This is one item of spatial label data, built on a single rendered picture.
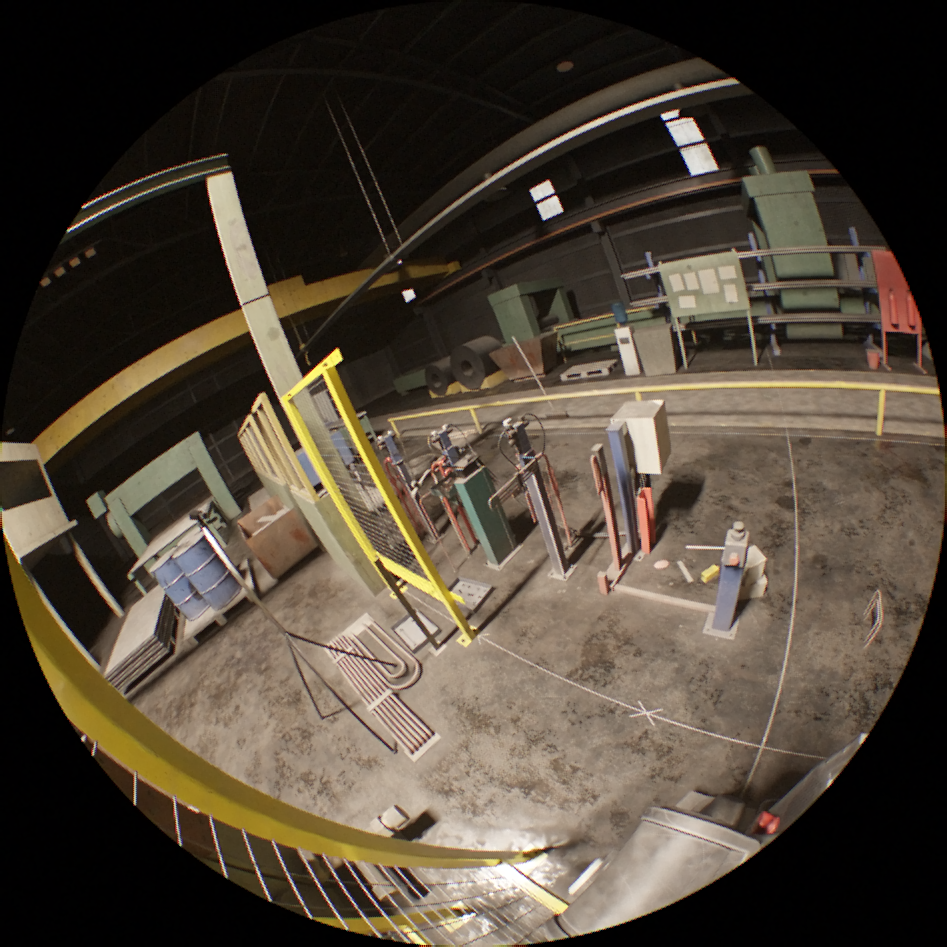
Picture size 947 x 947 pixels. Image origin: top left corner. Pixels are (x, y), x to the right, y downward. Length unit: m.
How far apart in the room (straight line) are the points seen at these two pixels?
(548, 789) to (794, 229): 9.38
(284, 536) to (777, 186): 11.00
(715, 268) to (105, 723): 6.76
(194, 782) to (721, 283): 6.75
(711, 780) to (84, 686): 1.80
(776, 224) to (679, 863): 9.01
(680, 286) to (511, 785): 6.71
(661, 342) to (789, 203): 5.01
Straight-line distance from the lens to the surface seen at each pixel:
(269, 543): 4.38
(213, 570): 4.61
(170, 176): 3.81
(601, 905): 0.32
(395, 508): 1.65
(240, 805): 0.48
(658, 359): 6.61
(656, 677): 1.88
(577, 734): 1.79
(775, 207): 9.04
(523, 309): 11.10
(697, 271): 6.52
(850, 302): 9.93
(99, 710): 0.39
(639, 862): 0.32
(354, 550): 2.89
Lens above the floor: 1.68
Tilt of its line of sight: 22 degrees down
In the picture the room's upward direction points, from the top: 22 degrees counter-clockwise
